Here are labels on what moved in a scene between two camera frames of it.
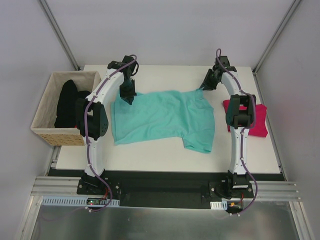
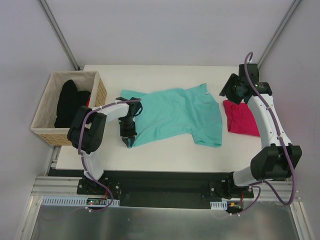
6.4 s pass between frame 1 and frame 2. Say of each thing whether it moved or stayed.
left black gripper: moved
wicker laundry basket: stayed
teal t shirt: moved
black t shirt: stayed
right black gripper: moved
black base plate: stayed
